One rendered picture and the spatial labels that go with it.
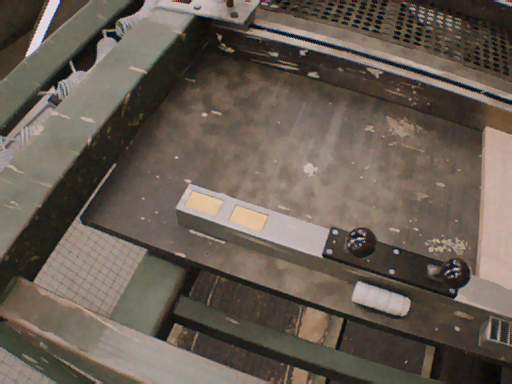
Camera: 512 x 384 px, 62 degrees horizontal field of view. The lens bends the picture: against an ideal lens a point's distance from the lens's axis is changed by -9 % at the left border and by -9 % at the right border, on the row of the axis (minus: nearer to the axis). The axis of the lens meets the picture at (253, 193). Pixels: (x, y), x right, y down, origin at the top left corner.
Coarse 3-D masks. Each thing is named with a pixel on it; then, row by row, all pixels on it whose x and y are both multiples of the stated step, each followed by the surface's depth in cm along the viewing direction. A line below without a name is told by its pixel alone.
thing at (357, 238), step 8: (352, 232) 53; (360, 232) 53; (368, 232) 53; (352, 240) 53; (360, 240) 52; (368, 240) 52; (376, 240) 53; (344, 248) 64; (352, 248) 53; (360, 248) 52; (368, 248) 52; (376, 248) 53; (360, 256) 53; (368, 256) 53
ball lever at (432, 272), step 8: (448, 264) 51; (456, 264) 51; (464, 264) 51; (432, 272) 61; (440, 272) 52; (448, 272) 51; (456, 272) 50; (464, 272) 50; (440, 280) 61; (448, 280) 51; (456, 280) 50; (464, 280) 50; (456, 288) 51
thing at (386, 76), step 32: (256, 0) 93; (224, 32) 93; (256, 32) 92; (288, 32) 92; (288, 64) 94; (320, 64) 91; (352, 64) 88; (384, 64) 87; (416, 64) 88; (384, 96) 91; (416, 96) 88; (448, 96) 85; (480, 96) 84; (480, 128) 88
